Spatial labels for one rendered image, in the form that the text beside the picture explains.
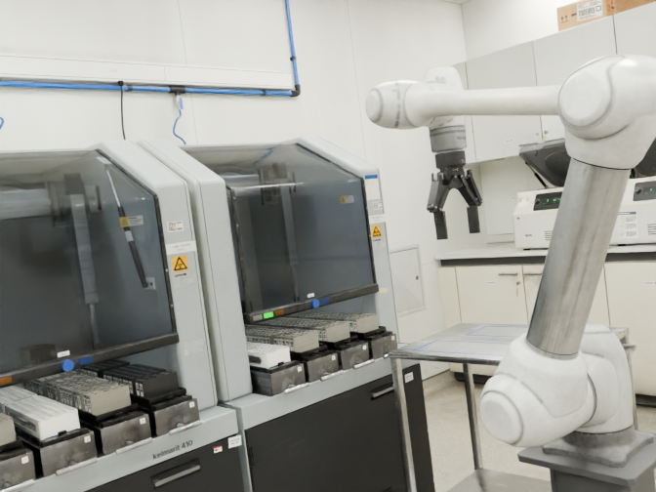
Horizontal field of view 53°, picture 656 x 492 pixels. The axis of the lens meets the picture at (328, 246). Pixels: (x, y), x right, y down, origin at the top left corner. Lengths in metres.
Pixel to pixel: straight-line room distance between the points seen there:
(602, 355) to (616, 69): 0.62
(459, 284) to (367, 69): 1.54
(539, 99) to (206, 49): 2.37
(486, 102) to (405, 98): 0.18
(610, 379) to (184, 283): 1.20
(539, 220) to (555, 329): 2.84
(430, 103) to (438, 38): 3.45
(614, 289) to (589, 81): 2.88
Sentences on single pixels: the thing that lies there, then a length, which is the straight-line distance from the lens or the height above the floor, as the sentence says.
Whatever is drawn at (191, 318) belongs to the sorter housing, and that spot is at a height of 1.02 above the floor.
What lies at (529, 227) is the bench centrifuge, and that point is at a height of 1.04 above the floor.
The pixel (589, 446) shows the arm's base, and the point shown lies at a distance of 1.55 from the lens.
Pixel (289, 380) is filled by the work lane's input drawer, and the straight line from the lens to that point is 2.15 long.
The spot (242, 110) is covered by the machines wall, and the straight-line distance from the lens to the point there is 3.59.
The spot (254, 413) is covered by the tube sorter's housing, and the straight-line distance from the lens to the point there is 2.09.
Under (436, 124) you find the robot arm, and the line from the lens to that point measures 1.65.
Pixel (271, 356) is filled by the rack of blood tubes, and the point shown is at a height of 0.85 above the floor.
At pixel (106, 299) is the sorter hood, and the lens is 1.90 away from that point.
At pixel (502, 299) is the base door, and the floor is 0.60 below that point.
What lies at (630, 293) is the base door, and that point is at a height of 0.65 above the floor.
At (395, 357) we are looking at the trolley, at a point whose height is 0.80.
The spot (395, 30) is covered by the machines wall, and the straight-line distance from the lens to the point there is 4.59.
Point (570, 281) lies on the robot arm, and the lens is 1.26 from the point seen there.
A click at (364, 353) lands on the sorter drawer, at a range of 2.37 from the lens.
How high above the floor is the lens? 1.29
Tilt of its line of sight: 3 degrees down
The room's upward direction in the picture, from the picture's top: 7 degrees counter-clockwise
